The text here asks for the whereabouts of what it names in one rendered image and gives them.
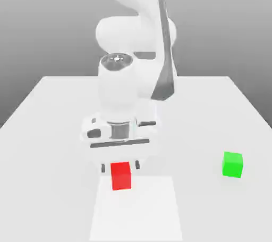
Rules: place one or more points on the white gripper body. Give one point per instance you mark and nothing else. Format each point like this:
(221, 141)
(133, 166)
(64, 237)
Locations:
(119, 150)

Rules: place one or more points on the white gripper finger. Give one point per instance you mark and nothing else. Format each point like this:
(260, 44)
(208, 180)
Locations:
(103, 168)
(137, 164)

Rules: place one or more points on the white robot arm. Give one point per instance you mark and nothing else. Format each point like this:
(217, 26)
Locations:
(119, 88)

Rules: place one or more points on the small red cube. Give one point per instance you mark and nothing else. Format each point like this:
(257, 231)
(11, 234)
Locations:
(120, 177)

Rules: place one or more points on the small green cube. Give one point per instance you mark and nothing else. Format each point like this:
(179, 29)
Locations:
(232, 165)

